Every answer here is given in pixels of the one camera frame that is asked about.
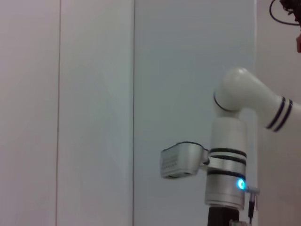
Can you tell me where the dark looped controller cable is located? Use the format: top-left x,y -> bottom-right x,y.
269,0 -> 301,25

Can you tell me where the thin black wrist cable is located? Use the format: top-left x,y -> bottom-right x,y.
244,186 -> 259,223

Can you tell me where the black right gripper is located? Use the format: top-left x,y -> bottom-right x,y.
208,205 -> 241,226

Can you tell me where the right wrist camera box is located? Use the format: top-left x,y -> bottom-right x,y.
160,141 -> 210,180

